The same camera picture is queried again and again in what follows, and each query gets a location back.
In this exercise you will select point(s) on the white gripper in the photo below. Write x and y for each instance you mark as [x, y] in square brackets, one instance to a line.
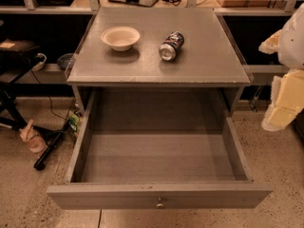
[294, 43]

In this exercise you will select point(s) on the open grey top drawer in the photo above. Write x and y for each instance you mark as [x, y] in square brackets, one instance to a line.
[137, 145]

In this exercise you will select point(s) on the grey cabinet with top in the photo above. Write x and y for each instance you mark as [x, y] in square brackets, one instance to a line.
[206, 59]

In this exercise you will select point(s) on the metal drawer knob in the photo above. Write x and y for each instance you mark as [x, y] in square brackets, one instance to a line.
[160, 205]

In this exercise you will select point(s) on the white paper bowl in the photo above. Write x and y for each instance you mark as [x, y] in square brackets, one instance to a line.
[120, 38]

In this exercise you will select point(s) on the green packet on floor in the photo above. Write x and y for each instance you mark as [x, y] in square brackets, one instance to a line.
[73, 120]

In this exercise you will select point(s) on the dark bowl on shelf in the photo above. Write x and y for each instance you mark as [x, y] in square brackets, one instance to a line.
[65, 61]

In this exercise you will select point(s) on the white bowl on shelf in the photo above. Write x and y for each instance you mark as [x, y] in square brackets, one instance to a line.
[39, 60]

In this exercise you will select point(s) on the black tube on floor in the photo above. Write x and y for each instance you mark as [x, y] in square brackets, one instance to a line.
[52, 142]

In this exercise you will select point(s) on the pink plastic object on floor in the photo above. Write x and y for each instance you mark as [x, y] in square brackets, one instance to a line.
[32, 138]

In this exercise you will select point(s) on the black chair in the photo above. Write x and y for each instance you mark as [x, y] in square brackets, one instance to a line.
[17, 58]

